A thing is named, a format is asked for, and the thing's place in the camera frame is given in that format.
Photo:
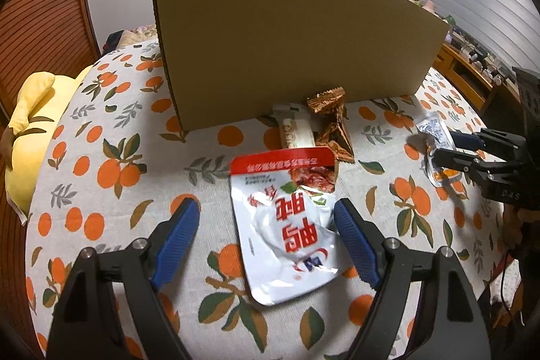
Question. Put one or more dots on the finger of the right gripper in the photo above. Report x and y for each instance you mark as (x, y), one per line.
(456, 160)
(470, 142)

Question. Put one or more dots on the small silver orange packet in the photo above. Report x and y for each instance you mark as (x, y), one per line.
(437, 175)

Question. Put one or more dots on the brown cardboard box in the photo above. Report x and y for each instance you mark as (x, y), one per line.
(232, 60)

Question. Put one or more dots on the yellow plush toy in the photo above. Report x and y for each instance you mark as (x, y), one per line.
(41, 101)

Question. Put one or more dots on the clear silver snack pouch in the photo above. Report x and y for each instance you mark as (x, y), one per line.
(436, 132)

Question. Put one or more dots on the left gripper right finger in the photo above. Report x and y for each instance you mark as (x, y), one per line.
(448, 323)

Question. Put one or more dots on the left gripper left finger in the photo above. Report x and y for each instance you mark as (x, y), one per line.
(86, 324)

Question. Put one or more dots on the beige wrapped snack packet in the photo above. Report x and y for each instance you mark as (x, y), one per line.
(294, 125)

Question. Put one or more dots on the wooden sideboard cabinet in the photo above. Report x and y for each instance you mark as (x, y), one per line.
(484, 95)

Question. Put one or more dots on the floral bed quilt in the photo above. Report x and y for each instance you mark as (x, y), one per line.
(124, 38)

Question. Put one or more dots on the orange print tablecloth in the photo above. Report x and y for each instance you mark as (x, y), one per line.
(118, 164)

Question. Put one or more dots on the gold foil snack packet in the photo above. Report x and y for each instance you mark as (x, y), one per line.
(329, 107)

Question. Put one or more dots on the red white snack pouch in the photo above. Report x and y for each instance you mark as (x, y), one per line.
(283, 207)

